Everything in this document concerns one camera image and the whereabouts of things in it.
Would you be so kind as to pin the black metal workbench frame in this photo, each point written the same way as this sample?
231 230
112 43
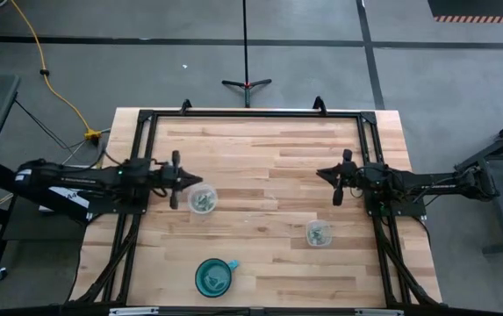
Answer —
501 158

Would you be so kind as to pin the black aluminium table frame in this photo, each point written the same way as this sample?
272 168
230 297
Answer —
255 113

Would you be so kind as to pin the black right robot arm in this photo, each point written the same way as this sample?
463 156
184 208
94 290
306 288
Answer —
431 182

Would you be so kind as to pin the teal ceramic mug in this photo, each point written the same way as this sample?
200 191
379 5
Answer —
213 277

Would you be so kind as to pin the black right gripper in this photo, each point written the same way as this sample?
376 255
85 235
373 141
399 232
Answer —
345 177

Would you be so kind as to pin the clear plastic cup right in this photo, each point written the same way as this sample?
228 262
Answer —
319 233

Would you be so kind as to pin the black frame clamp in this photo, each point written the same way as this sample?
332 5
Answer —
186 106
320 105

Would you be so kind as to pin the round clear plastic container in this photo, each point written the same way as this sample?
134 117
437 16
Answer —
203 198

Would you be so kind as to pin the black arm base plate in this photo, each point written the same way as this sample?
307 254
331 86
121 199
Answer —
400 210
119 204

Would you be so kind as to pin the silver metal bracket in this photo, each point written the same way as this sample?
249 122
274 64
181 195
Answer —
133 311
378 312

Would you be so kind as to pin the white paper label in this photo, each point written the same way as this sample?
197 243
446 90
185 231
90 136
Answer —
69 196

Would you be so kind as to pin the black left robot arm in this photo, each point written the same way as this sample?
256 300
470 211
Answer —
80 177

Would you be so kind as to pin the black tripod pole stand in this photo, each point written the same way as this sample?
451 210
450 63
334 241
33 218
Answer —
246 66

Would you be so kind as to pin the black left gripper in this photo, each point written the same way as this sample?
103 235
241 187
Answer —
170 177

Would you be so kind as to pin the black mat with hazard stripe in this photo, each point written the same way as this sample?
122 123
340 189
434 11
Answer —
479 9

